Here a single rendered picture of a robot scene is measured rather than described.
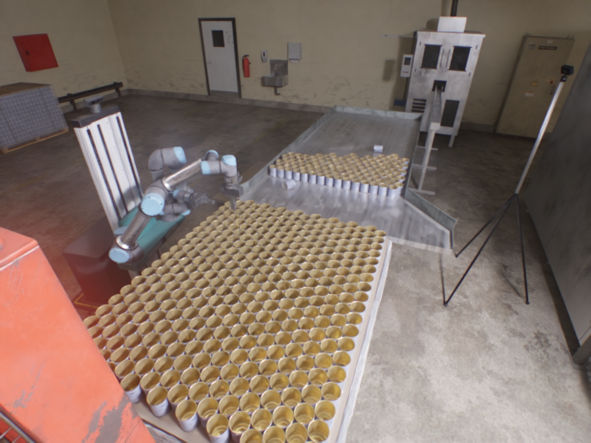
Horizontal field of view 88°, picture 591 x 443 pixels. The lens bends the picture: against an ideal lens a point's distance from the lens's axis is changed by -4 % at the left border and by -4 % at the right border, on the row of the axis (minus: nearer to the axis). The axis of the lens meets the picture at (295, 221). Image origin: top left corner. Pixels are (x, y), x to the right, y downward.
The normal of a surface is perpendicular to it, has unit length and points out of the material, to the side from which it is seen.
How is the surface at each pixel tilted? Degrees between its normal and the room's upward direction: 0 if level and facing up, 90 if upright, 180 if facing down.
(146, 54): 90
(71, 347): 90
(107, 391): 90
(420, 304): 0
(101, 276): 90
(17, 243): 0
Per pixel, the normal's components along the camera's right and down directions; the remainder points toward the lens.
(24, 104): 0.92, 0.25
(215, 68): -0.37, 0.52
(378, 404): 0.00, -0.83
